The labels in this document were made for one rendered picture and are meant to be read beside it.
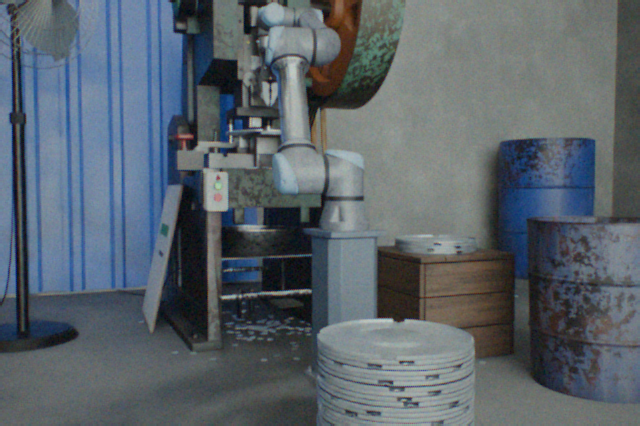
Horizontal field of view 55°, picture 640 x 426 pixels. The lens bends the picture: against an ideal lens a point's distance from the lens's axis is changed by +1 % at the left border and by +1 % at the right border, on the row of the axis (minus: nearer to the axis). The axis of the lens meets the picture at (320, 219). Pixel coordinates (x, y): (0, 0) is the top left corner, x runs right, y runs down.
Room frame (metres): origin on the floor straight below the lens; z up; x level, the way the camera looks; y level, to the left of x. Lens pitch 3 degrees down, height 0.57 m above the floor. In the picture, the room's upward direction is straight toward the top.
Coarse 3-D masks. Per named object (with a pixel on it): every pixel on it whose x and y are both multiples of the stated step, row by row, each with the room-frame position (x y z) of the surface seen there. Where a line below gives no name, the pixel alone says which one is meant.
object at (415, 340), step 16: (368, 320) 1.28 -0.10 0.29; (384, 320) 1.28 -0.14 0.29; (416, 320) 1.27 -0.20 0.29; (320, 336) 1.15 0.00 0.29; (336, 336) 1.15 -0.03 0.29; (352, 336) 1.15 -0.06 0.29; (368, 336) 1.13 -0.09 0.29; (384, 336) 1.13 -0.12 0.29; (400, 336) 1.13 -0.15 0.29; (416, 336) 1.13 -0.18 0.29; (432, 336) 1.16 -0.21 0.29; (448, 336) 1.16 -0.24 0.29; (464, 336) 1.16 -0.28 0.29; (352, 352) 1.02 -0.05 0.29; (368, 352) 1.04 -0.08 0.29; (384, 352) 1.04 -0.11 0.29; (400, 352) 1.04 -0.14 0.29; (416, 352) 1.04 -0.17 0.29; (432, 352) 1.04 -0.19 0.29; (448, 352) 1.04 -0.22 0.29; (464, 352) 1.05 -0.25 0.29
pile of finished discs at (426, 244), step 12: (396, 240) 2.18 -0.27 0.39; (408, 240) 2.18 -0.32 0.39; (420, 240) 2.17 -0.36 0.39; (432, 240) 2.14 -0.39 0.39; (444, 240) 2.14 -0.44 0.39; (456, 240) 2.16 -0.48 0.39; (468, 240) 2.18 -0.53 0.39; (408, 252) 2.11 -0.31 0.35; (420, 252) 2.07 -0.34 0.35; (432, 252) 2.06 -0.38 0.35; (444, 252) 2.05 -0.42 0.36; (456, 252) 2.07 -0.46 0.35; (468, 252) 2.09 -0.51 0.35
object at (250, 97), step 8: (248, 40) 2.43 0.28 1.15; (248, 48) 2.43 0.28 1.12; (256, 48) 2.44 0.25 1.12; (248, 56) 2.43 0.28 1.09; (256, 56) 2.44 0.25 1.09; (248, 64) 2.43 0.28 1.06; (256, 64) 2.44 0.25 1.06; (248, 72) 2.43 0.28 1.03; (248, 80) 2.41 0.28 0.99; (240, 88) 2.44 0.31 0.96; (248, 88) 2.42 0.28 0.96; (256, 88) 2.41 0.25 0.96; (240, 96) 2.44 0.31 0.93; (248, 96) 2.42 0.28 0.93; (256, 96) 2.40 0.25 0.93; (240, 104) 2.44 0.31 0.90; (248, 104) 2.42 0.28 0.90; (256, 104) 2.41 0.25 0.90; (264, 104) 2.42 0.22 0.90; (272, 104) 2.44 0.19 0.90
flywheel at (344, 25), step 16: (320, 0) 2.86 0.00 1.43; (336, 0) 2.59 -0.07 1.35; (352, 0) 2.52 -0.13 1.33; (336, 16) 2.60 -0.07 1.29; (352, 16) 2.57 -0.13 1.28; (336, 32) 2.66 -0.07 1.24; (352, 32) 2.52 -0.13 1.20; (352, 48) 2.44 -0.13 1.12; (336, 64) 2.66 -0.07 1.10; (320, 80) 2.75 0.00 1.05; (336, 80) 2.57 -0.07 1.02
